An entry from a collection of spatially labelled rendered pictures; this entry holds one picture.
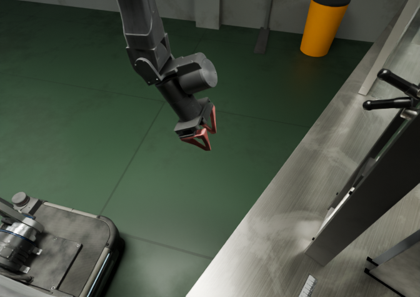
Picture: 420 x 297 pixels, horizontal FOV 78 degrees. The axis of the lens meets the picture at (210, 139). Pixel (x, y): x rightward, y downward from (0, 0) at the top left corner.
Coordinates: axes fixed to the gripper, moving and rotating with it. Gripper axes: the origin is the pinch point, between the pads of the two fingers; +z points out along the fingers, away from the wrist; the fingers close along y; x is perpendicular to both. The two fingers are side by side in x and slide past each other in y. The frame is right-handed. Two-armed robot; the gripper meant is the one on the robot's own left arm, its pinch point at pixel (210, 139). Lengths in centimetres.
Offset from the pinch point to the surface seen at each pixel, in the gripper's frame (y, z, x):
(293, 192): -0.8, 24.8, -13.9
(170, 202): 30, 74, 82
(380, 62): 50, 24, -42
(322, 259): -18.1, 25.3, -20.9
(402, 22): 50, 12, -48
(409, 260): -18.1, 22.8, -36.7
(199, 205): 32, 83, 65
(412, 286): -20, 31, -37
